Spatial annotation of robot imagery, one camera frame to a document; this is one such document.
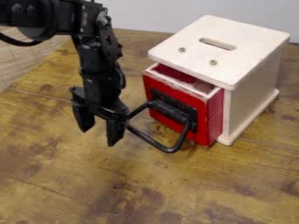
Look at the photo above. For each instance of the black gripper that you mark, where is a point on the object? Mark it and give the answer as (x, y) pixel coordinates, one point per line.
(96, 98)

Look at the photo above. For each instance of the black metal drawer handle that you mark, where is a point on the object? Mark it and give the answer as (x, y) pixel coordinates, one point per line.
(174, 118)

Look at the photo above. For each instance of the red wooden drawer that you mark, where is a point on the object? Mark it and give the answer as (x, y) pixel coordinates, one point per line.
(192, 96)

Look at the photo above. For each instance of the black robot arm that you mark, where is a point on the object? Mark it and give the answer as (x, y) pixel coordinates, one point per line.
(81, 19)

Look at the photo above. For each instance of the white wooden drawer cabinet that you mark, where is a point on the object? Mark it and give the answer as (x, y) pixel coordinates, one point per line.
(233, 56)

